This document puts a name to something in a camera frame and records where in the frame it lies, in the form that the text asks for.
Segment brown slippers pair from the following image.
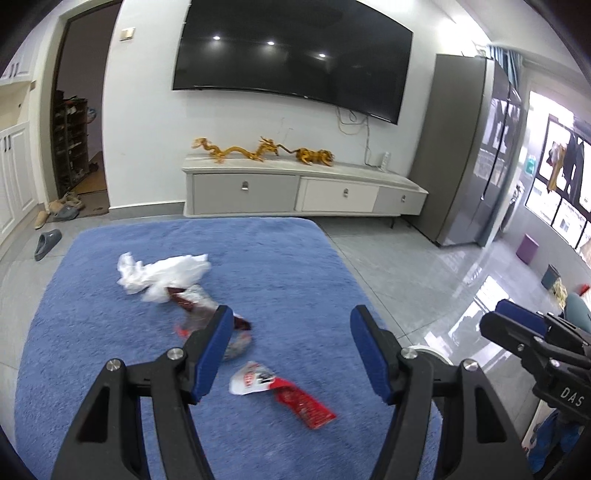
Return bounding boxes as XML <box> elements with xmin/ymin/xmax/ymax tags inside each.
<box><xmin>48</xmin><ymin>193</ymin><xmax>84</xmax><ymax>210</ymax></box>

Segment purple stool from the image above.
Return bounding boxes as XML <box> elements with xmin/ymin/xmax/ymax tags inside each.
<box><xmin>516</xmin><ymin>233</ymin><xmax>539</xmax><ymax>263</ymax></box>

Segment white television cabinet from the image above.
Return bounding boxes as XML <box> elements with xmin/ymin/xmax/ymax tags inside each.
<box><xmin>181</xmin><ymin>154</ymin><xmax>429</xmax><ymax>229</ymax></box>

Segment white wall cabinet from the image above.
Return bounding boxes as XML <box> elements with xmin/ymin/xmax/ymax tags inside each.
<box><xmin>0</xmin><ymin>46</ymin><xmax>38</xmax><ymax>245</ymax></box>

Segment black wall television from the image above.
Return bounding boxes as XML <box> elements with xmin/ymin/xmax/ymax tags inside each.
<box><xmin>172</xmin><ymin>0</ymin><xmax>414</xmax><ymax>125</ymax></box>

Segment person's right hand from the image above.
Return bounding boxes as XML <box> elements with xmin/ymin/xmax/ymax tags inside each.
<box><xmin>525</xmin><ymin>410</ymin><xmax>585</xmax><ymax>476</ymax></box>

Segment grey refrigerator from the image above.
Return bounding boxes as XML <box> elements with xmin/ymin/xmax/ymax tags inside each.
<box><xmin>409</xmin><ymin>53</ymin><xmax>525</xmax><ymax>247</ymax></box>

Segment teal chair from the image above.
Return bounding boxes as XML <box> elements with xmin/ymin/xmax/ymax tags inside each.
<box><xmin>564</xmin><ymin>293</ymin><xmax>591</xmax><ymax>330</ymax></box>

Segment dark shoe rack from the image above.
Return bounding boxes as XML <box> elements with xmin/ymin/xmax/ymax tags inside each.
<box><xmin>51</xmin><ymin>90</ymin><xmax>89</xmax><ymax>195</ymax></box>

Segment blue fluffy blanket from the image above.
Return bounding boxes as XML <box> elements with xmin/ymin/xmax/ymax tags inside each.
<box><xmin>14</xmin><ymin>217</ymin><xmax>444</xmax><ymax>480</ymax></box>

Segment white round trash bin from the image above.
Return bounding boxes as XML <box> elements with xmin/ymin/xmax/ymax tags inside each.
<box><xmin>410</xmin><ymin>346</ymin><xmax>452</xmax><ymax>370</ymax></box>

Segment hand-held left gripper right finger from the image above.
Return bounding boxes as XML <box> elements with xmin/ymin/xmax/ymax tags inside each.
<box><xmin>350</xmin><ymin>305</ymin><xmax>532</xmax><ymax>480</ymax></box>

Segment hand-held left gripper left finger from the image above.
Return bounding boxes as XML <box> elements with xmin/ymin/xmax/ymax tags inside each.
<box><xmin>50</xmin><ymin>305</ymin><xmax>235</xmax><ymax>480</ymax></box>

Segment black framed window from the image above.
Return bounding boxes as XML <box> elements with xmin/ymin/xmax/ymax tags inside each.
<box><xmin>526</xmin><ymin>115</ymin><xmax>591</xmax><ymax>252</ymax></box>

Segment television cable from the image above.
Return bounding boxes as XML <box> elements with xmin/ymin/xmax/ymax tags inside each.
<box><xmin>335</xmin><ymin>106</ymin><xmax>382</xmax><ymax>167</ymax></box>

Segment red and white wrapper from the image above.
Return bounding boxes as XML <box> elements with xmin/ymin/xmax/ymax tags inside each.
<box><xmin>229</xmin><ymin>361</ymin><xmax>337</xmax><ymax>431</ymax></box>

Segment hanging clothes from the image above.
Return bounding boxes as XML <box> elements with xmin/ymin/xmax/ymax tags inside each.
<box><xmin>547</xmin><ymin>134</ymin><xmax>591</xmax><ymax>204</ymax></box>

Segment blue curtain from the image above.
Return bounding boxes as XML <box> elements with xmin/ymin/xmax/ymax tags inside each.
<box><xmin>489</xmin><ymin>45</ymin><xmax>520</xmax><ymax>86</ymax></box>

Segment silver and red wrapper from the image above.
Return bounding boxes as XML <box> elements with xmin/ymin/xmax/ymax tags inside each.
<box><xmin>172</xmin><ymin>284</ymin><xmax>254</xmax><ymax>363</ymax></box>

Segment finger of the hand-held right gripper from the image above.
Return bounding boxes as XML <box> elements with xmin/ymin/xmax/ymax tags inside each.
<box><xmin>496</xmin><ymin>298</ymin><xmax>551</xmax><ymax>331</ymax></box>
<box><xmin>479</xmin><ymin>311</ymin><xmax>548</xmax><ymax>356</ymax></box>

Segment white tissue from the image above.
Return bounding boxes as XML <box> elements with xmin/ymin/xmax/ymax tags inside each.
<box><xmin>116</xmin><ymin>251</ymin><xmax>212</xmax><ymax>304</ymax></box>

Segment golden tiger figure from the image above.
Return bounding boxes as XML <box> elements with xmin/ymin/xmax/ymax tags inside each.
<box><xmin>294</xmin><ymin>148</ymin><xmax>335</xmax><ymax>168</ymax></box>

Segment golden dragon figure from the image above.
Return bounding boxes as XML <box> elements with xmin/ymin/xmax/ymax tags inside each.
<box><xmin>192</xmin><ymin>136</ymin><xmax>296</xmax><ymax>164</ymax></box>

